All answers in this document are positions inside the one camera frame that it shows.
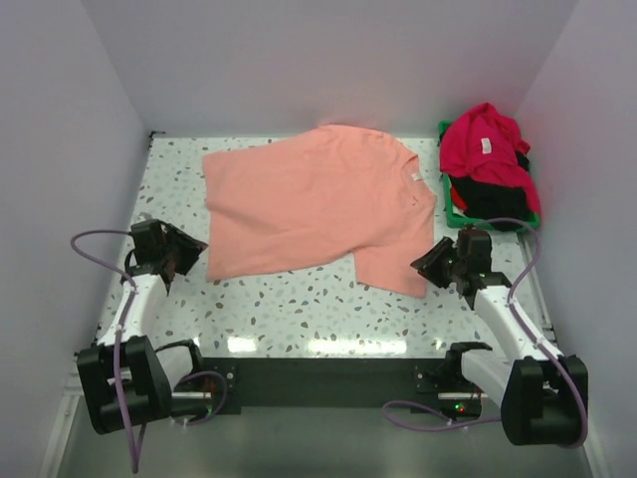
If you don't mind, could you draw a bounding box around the green plastic bin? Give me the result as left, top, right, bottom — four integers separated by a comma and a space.
437, 120, 540, 230

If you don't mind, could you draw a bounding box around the magenta red t shirt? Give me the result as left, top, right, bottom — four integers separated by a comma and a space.
439, 103, 540, 220

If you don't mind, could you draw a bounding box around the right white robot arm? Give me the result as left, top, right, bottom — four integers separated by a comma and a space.
411, 226, 588, 448

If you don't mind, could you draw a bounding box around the salmon pink t shirt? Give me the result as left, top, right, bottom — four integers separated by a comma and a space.
202, 124, 436, 298

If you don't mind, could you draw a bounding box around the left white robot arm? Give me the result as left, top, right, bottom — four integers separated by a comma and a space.
71, 219, 207, 434

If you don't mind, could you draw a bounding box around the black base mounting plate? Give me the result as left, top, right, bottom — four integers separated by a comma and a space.
172, 358, 484, 421

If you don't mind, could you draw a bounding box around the black t shirt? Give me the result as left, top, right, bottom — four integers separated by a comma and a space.
440, 145, 540, 222

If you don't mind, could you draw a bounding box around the aluminium frame rail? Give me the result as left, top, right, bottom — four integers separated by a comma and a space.
37, 233, 611, 478

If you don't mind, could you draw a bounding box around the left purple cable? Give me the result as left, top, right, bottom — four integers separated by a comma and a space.
70, 228, 229, 474

